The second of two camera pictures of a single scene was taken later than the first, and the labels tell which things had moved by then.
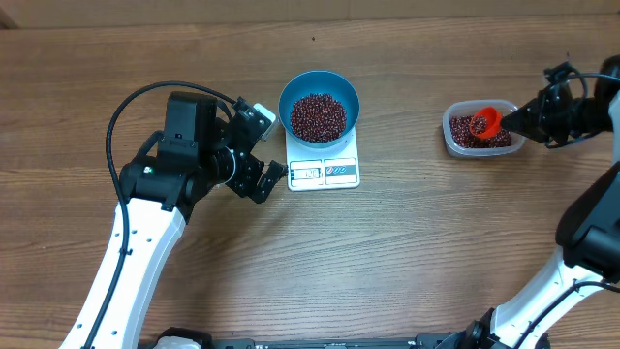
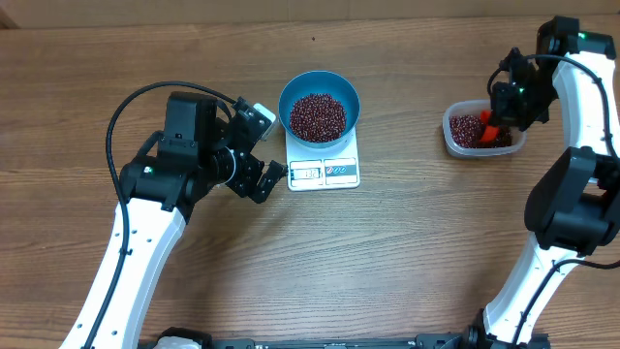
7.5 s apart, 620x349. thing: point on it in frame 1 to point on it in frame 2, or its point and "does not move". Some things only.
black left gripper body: (245, 174) does not move
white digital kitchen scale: (325, 168) does not move
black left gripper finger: (273, 173) does not move
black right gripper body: (559, 119) to (527, 104)
